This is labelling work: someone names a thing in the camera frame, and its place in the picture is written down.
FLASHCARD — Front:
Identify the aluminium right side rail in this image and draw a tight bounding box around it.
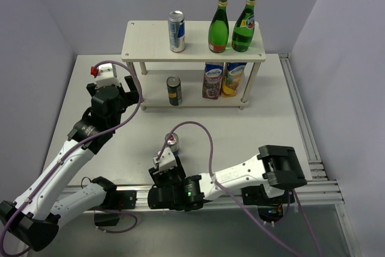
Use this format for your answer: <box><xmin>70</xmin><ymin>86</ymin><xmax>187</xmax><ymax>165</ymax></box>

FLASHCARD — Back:
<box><xmin>279</xmin><ymin>54</ymin><xmax>328</xmax><ymax>181</ymax></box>

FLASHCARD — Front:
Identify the small red-top silver can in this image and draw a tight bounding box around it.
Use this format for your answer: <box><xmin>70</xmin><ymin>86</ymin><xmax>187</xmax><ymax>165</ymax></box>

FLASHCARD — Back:
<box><xmin>165</xmin><ymin>132</ymin><xmax>179</xmax><ymax>156</ymax></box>

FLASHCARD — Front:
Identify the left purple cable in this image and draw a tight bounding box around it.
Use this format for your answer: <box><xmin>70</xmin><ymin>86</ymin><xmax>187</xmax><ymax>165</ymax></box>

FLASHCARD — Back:
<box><xmin>0</xmin><ymin>60</ymin><xmax>143</xmax><ymax>253</ymax></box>

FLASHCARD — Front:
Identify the orange juice carton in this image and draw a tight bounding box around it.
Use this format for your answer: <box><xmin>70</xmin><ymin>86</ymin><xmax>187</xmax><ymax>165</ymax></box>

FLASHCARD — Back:
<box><xmin>221</xmin><ymin>63</ymin><xmax>247</xmax><ymax>98</ymax></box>

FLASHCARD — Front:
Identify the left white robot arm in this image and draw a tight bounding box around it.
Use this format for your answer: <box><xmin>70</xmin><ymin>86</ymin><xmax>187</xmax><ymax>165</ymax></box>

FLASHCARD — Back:
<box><xmin>1</xmin><ymin>76</ymin><xmax>142</xmax><ymax>252</ymax></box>

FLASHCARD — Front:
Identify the purple juice carton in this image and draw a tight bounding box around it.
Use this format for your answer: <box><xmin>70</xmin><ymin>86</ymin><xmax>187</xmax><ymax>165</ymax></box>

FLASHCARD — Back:
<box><xmin>202</xmin><ymin>62</ymin><xmax>224</xmax><ymax>99</ymax></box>

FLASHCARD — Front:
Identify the green bottle with red label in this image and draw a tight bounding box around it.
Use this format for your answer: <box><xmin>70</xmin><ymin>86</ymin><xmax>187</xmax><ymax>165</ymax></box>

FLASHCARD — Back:
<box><xmin>208</xmin><ymin>0</ymin><xmax>229</xmax><ymax>53</ymax></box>

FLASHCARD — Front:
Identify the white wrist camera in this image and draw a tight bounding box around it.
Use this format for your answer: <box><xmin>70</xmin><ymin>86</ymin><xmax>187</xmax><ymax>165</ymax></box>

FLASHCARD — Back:
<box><xmin>91</xmin><ymin>63</ymin><xmax>120</xmax><ymax>88</ymax></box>
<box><xmin>153</xmin><ymin>147</ymin><xmax>177</xmax><ymax>172</ymax></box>

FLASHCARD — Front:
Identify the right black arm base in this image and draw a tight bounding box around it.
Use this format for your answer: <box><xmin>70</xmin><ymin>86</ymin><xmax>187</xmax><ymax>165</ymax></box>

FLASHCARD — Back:
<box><xmin>241</xmin><ymin>185</ymin><xmax>294</xmax><ymax>226</ymax></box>

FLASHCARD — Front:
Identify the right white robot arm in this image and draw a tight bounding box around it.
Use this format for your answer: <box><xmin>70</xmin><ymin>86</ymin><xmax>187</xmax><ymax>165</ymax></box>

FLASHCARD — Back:
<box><xmin>147</xmin><ymin>145</ymin><xmax>307</xmax><ymax>211</ymax></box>

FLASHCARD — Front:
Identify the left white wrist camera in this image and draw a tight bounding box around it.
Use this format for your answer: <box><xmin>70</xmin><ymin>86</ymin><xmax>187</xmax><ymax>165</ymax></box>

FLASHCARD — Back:
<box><xmin>91</xmin><ymin>63</ymin><xmax>120</xmax><ymax>88</ymax></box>

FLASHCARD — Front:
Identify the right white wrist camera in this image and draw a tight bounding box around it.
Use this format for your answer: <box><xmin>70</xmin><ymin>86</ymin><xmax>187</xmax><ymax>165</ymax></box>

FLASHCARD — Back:
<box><xmin>153</xmin><ymin>147</ymin><xmax>177</xmax><ymax>172</ymax></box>

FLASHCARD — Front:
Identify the blue silver energy drink can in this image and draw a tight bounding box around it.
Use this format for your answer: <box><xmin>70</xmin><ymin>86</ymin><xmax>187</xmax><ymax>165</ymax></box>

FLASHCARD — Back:
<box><xmin>168</xmin><ymin>10</ymin><xmax>185</xmax><ymax>52</ymax></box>

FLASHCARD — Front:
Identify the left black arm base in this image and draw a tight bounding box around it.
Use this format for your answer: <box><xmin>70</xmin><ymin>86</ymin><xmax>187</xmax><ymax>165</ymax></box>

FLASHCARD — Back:
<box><xmin>81</xmin><ymin>176</ymin><xmax>138</xmax><ymax>234</ymax></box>

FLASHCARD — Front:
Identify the green bottle with yellow label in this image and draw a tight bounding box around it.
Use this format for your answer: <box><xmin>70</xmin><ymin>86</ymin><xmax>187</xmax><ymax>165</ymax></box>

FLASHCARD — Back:
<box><xmin>232</xmin><ymin>0</ymin><xmax>256</xmax><ymax>52</ymax></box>

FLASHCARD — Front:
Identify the white wooden two-tier shelf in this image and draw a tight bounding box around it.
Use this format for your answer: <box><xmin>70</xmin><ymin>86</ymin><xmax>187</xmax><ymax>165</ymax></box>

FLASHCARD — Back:
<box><xmin>121</xmin><ymin>20</ymin><xmax>266</xmax><ymax>110</ymax></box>

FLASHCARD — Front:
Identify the black can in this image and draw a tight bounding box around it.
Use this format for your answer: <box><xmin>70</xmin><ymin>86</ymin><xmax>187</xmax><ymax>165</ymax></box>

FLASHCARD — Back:
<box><xmin>166</xmin><ymin>76</ymin><xmax>182</xmax><ymax>106</ymax></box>

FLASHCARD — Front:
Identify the aluminium front rail frame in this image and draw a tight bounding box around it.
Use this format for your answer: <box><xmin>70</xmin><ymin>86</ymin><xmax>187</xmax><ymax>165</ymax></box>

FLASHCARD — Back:
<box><xmin>16</xmin><ymin>160</ymin><xmax>356</xmax><ymax>257</ymax></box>

